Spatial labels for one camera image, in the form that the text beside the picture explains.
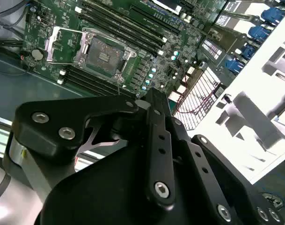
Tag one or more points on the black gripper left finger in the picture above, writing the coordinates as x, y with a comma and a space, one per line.
51, 122

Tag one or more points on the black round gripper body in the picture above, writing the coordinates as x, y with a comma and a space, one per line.
97, 199

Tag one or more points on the metal socket cover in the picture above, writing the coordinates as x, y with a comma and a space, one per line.
53, 39

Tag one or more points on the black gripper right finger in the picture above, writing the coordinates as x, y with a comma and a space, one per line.
212, 189

